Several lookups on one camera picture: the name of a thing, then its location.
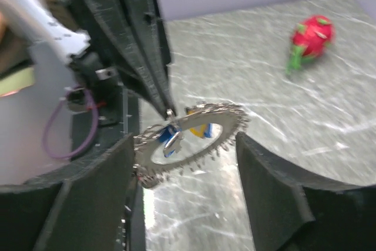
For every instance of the blue key tag on ring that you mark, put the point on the blue key tag on ring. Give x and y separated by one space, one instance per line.
171 137

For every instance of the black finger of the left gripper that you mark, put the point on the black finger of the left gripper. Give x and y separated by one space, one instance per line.
110 29
143 16

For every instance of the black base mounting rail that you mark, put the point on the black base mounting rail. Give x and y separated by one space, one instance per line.
102 133

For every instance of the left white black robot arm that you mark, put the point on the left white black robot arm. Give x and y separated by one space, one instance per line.
36 24

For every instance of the red dragon fruit toy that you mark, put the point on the red dragon fruit toy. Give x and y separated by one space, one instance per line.
310 39

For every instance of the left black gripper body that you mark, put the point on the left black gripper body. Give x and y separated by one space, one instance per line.
89 67

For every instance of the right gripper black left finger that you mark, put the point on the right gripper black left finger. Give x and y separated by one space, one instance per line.
42 215

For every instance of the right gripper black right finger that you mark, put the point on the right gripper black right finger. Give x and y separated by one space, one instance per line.
291 208

